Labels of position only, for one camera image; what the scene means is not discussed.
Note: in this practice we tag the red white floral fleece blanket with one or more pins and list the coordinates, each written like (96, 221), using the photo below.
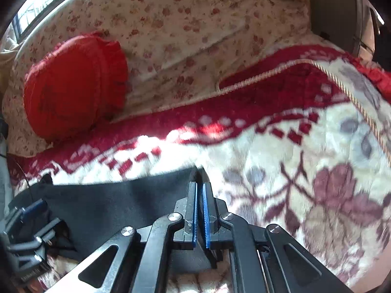
(301, 139)

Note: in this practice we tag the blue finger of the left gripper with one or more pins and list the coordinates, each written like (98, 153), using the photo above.
(32, 207)

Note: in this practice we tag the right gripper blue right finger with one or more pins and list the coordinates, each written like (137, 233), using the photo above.
(215, 234)

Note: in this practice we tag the black knit pants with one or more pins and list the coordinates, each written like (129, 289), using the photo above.
(94, 213)

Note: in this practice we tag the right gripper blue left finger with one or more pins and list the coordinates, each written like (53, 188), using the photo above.
(186, 238)

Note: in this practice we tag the red ruffled round pillow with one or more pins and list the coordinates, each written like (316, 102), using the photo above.
(81, 83)

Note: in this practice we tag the floral beige quilt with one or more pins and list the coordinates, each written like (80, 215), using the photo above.
(176, 49)

